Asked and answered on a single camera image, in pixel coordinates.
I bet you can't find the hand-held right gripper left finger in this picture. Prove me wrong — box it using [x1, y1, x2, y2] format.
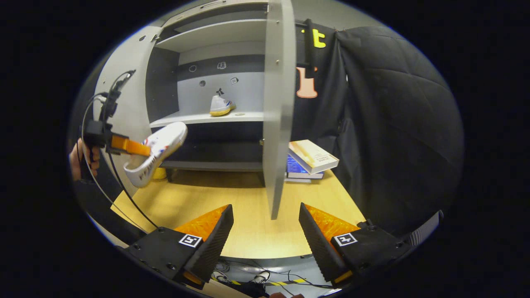
[124, 204, 234, 290]

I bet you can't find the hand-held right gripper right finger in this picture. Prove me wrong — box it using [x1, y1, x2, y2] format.
[299, 202, 414, 289]

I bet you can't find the white canvas shoe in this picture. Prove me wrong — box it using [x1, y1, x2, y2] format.
[123, 121, 188, 189]
[209, 94, 236, 117]

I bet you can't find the white cabinet door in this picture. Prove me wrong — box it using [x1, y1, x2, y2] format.
[262, 0, 297, 221]
[93, 26, 164, 197]

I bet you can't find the white grey shoe cabinet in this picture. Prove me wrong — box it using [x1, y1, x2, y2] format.
[145, 0, 270, 187]

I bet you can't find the yellow black floor tape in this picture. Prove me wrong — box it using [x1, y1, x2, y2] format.
[211, 276, 309, 287]

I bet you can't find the blue book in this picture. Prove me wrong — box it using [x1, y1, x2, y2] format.
[286, 154, 325, 180]

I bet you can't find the beige book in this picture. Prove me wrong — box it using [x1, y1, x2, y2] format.
[288, 139, 340, 175]

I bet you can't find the grey ribbed strip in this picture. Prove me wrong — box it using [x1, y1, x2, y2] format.
[404, 210, 444, 249]

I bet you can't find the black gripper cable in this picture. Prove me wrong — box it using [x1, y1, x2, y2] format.
[81, 92, 160, 229]

